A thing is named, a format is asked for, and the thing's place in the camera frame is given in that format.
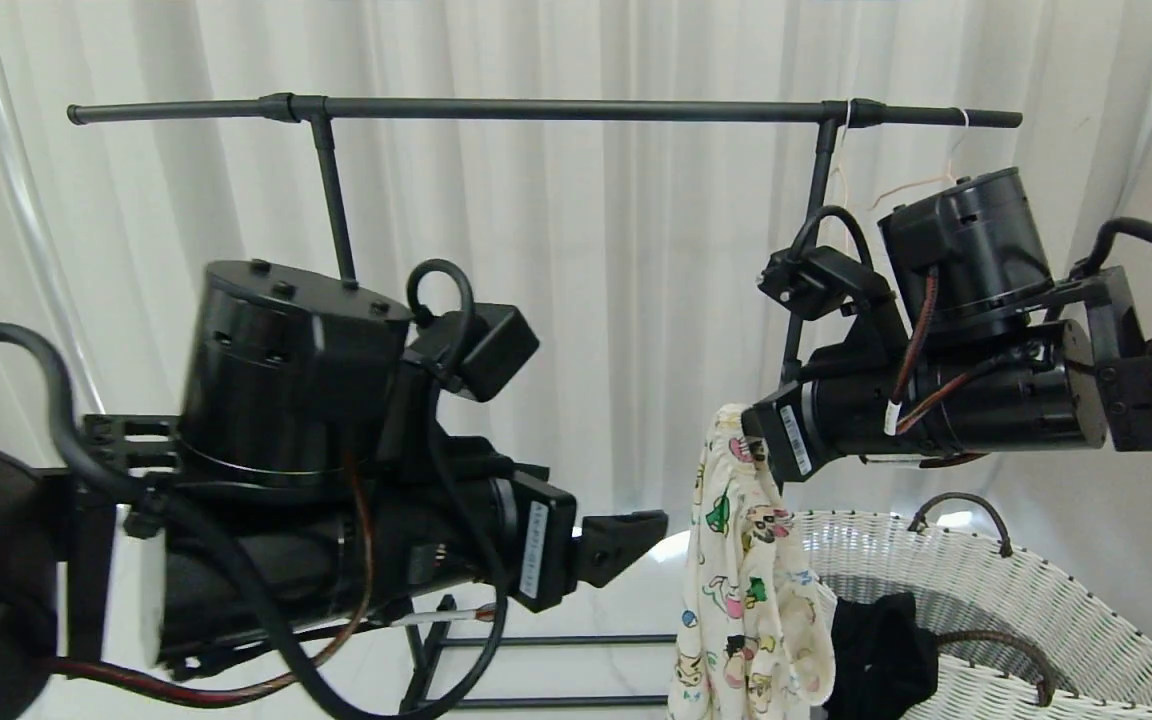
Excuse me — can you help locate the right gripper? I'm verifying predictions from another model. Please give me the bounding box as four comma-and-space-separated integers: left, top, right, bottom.
576, 320, 1109, 589

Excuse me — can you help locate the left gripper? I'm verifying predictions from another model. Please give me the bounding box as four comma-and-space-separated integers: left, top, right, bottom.
156, 438, 579, 668

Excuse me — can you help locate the cream printed garment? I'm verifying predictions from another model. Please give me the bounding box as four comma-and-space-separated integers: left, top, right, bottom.
666, 402, 837, 720

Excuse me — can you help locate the pink clothes hanger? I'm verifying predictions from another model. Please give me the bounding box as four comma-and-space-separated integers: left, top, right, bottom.
869, 108, 972, 213
829, 105, 855, 216

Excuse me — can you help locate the white laundry basket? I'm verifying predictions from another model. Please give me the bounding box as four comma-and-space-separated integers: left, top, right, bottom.
791, 490, 1152, 720

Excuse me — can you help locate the black clothes rack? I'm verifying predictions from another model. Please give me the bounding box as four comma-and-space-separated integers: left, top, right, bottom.
66, 93, 1024, 713

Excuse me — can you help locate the black garment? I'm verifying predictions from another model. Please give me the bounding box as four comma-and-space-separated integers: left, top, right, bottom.
821, 592, 942, 720

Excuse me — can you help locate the white curtain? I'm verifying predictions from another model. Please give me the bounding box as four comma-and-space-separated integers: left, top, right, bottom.
0, 0, 1152, 526

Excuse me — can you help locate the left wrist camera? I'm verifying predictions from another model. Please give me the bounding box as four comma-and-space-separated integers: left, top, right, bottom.
376, 300, 542, 471

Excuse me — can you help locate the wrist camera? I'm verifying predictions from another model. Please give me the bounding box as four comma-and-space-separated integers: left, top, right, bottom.
376, 300, 542, 471
758, 245, 912, 349

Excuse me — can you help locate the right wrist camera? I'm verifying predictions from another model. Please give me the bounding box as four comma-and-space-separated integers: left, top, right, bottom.
758, 245, 912, 349

